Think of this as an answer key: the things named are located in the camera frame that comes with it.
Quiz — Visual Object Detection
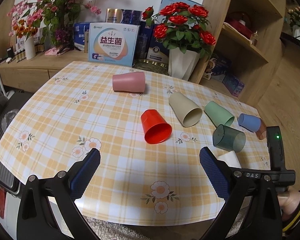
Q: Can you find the red plastic cup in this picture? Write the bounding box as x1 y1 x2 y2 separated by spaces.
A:
141 109 172 144

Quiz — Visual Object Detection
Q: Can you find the white slim vase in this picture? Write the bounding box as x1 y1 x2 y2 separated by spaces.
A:
24 36 36 60

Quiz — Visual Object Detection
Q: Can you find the wooden shelf unit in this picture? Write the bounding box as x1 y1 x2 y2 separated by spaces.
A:
203 0 286 107

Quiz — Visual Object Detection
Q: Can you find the beige plastic cup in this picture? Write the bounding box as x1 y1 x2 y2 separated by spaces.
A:
168 92 203 127

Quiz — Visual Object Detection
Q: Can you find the white plastic cup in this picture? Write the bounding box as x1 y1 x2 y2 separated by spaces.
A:
217 151 242 168

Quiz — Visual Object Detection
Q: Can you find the pink plastic cup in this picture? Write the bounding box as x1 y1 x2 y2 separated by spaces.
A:
112 72 146 93

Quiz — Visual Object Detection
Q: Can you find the person's right hand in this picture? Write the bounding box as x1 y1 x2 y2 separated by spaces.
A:
277 187 300 220

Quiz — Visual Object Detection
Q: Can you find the blue white poster box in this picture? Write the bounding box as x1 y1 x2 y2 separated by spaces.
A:
159 0 202 11

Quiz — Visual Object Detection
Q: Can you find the red gift basket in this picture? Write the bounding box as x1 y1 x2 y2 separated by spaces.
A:
225 12 253 39

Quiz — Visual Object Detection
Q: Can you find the small purple box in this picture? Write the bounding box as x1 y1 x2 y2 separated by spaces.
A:
222 75 245 97

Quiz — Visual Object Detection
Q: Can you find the pink blossom branch bouquet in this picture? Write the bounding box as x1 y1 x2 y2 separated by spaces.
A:
7 0 101 54

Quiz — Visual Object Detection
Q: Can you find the blue plastic cup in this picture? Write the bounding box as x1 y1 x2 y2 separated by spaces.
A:
237 113 261 132

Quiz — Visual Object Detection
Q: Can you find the teal transparent cup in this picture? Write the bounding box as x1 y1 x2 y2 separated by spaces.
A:
212 124 246 153

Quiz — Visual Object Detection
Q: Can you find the brown transparent cup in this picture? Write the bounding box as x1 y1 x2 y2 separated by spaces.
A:
255 119 267 140

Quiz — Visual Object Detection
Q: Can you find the red rose bouquet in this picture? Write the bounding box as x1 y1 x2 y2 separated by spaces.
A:
142 2 216 58

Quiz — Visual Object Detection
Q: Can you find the white faceted flower pot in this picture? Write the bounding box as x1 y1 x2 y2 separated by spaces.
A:
168 48 200 81

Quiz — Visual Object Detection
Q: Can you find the yellow plaid tablecloth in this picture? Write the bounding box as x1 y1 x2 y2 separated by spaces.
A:
0 61 258 226

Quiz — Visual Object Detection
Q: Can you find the green gold tray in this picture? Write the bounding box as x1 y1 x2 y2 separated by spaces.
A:
133 59 169 76

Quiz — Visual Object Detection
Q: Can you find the light blue probiotic box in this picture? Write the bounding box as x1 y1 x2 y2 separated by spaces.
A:
88 22 139 67

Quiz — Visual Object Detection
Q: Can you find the white dark cookie box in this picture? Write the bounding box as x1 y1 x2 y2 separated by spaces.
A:
203 54 229 82

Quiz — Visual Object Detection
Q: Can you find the low wooden sideboard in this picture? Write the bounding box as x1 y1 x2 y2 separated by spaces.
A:
0 50 88 93

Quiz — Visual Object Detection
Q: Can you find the clear pump bottle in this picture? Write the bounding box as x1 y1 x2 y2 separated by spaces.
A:
250 31 258 46

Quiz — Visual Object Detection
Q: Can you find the silver metallic box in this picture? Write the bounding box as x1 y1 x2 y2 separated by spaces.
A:
105 8 142 25

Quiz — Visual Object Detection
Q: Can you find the green plastic cup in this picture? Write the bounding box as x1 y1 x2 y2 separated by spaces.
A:
204 101 235 127

